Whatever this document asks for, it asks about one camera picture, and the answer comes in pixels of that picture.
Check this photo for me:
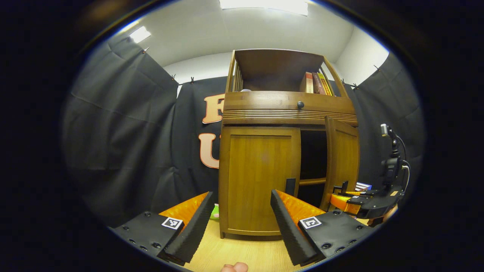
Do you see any small ceiling light panel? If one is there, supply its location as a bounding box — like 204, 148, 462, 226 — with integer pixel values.
129, 26, 152, 43

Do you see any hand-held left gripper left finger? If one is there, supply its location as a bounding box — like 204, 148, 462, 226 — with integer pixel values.
108, 191, 215, 267

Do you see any yellow book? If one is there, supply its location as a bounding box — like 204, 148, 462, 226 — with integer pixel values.
318, 73, 333, 96

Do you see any wooden double-door shoe cabinet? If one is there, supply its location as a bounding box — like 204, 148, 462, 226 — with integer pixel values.
218, 48, 360, 241

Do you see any large ceiling light panel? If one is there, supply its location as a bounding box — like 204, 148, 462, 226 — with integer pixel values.
219, 0, 309, 16

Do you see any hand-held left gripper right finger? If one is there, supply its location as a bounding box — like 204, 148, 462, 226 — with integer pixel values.
270, 189, 379, 267

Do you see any black backdrop cloth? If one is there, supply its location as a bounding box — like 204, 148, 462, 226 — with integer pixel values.
62, 34, 426, 227

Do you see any wooden shoe cabinet door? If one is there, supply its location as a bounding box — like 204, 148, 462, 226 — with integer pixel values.
320, 116, 360, 212
219, 126, 302, 238

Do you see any wooden drawer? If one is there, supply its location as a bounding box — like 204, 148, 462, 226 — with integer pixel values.
223, 91, 358, 125

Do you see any dark red book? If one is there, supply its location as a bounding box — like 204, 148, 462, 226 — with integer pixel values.
312, 73, 326, 95

